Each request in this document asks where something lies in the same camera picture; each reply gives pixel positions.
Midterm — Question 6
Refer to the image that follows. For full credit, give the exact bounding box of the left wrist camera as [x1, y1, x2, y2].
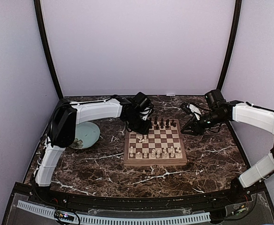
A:
[139, 104, 154, 120]

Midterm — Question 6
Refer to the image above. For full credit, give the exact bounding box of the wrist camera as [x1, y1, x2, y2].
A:
[180, 102, 202, 116]
[139, 104, 154, 120]

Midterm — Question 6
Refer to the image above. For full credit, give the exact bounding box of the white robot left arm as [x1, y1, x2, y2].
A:
[33, 92, 154, 204]

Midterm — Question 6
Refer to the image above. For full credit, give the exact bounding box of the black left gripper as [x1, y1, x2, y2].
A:
[126, 113, 152, 135]

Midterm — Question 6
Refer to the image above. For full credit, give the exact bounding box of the wooden chess board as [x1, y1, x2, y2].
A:
[124, 119, 187, 166]

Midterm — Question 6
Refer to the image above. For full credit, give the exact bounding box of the black left frame post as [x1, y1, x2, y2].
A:
[33, 0, 63, 99]

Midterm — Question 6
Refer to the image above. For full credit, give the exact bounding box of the teal ceramic flower plate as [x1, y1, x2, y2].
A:
[69, 121, 100, 150]

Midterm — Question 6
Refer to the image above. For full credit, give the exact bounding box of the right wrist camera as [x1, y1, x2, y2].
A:
[180, 102, 202, 116]

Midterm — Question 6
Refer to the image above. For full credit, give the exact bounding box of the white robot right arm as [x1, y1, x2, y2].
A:
[181, 99, 274, 203]

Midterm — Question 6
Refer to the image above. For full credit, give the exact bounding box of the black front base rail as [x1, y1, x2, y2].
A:
[10, 181, 269, 215]

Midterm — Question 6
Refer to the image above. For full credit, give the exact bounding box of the white chess king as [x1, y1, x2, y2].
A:
[150, 149, 156, 158]

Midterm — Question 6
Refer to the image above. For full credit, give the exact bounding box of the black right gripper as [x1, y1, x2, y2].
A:
[181, 110, 225, 136]

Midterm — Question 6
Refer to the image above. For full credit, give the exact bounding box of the white cable duct strip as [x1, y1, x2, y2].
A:
[16, 200, 211, 225]

